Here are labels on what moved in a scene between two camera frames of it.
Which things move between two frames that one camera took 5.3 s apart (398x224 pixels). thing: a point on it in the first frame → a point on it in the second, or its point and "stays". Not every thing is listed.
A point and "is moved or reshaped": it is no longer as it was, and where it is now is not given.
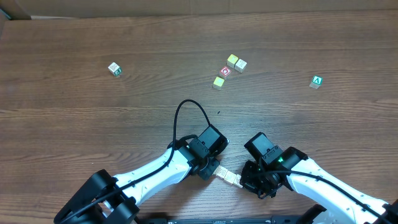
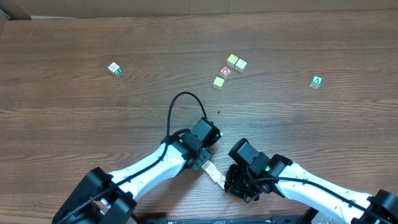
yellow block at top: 232,60 stays
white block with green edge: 230,177 is moved or reshaped
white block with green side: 115,69 stays
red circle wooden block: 224,72 stays
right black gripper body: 249,179 → 233,179
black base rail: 234,221 stays
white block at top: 240,65 stays
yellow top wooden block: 237,180 is moved or reshaped
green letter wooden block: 317,81 stays
